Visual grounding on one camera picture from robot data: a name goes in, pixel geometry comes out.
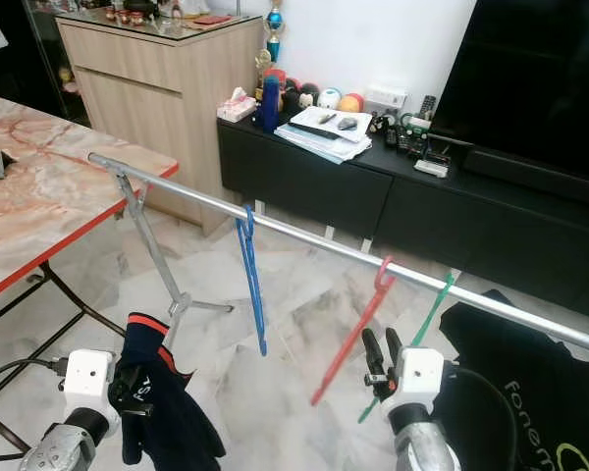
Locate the red plastic hanger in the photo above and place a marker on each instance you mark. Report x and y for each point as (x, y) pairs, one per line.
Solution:
(348, 343)

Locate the navy shirt red collar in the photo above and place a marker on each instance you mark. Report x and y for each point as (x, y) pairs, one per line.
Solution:
(172, 422)

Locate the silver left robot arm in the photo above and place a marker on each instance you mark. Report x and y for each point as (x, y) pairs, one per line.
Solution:
(64, 453)

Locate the green plastic hanger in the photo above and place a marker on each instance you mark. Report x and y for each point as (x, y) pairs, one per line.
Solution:
(432, 316)

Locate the blue plastic hanger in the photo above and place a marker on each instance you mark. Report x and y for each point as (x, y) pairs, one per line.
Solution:
(262, 339)

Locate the silver metal clothes rack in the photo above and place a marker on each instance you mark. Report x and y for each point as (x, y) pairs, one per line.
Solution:
(334, 249)

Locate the black TV console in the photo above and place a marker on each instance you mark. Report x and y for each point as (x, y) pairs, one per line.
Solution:
(334, 186)

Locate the small white box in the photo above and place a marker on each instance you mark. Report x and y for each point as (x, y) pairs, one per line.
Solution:
(430, 168)

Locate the pink marble top table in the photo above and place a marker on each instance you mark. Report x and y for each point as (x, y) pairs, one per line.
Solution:
(59, 206)

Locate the stack of white papers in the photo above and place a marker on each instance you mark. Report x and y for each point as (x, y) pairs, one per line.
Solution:
(326, 134)

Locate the black soundbar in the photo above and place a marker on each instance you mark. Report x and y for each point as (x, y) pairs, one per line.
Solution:
(530, 169)

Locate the black remote control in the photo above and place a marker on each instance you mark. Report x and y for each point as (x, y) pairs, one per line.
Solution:
(427, 106)

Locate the blue bottle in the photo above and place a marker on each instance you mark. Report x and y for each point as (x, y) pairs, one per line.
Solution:
(269, 103)

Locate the pink tissue box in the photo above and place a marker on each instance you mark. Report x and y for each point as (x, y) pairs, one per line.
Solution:
(236, 103)

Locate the light wooden cabinet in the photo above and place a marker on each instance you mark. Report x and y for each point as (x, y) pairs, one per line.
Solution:
(157, 98)

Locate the black television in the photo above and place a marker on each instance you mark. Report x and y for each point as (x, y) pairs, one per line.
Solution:
(530, 88)

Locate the blue gold trophy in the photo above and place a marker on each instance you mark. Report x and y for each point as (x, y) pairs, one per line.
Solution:
(274, 25)

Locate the glass display cabinet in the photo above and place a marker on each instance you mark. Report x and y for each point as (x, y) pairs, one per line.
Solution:
(39, 59)

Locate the red flat tray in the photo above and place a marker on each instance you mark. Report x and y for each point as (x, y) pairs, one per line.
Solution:
(211, 19)

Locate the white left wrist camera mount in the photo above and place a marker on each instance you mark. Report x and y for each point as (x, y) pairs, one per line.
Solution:
(88, 378)

